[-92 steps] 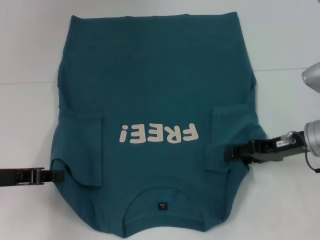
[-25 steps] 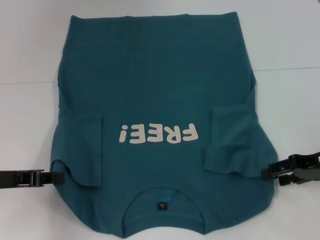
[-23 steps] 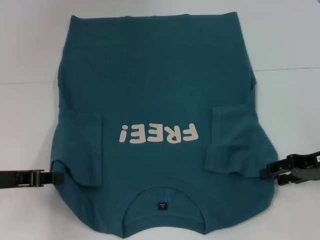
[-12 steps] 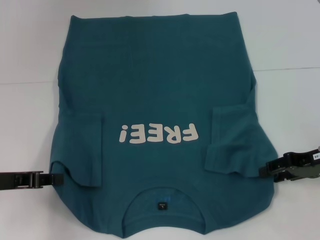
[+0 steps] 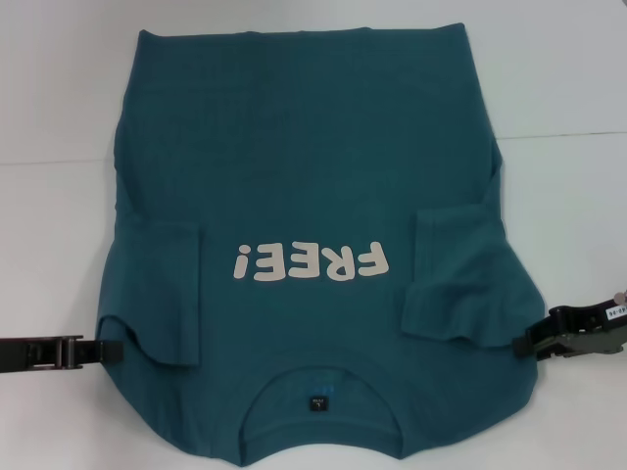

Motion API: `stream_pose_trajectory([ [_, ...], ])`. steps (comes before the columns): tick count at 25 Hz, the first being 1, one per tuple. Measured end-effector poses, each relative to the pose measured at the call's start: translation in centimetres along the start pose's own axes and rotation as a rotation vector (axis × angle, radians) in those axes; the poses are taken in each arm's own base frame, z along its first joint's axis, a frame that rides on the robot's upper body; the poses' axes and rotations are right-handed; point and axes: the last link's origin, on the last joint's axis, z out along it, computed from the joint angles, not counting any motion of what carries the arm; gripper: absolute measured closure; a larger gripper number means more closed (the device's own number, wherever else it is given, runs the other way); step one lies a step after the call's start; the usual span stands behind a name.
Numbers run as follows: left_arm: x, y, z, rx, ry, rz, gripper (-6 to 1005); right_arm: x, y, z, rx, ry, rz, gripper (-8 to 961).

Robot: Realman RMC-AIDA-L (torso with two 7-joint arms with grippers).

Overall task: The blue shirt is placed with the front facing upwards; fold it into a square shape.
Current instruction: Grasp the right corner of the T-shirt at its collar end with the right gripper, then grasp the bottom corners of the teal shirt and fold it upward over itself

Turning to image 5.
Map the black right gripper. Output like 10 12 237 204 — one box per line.
511 303 627 372

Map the teal FREE print t-shirt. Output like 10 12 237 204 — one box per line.
95 22 559 467

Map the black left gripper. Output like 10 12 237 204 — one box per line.
0 332 124 386

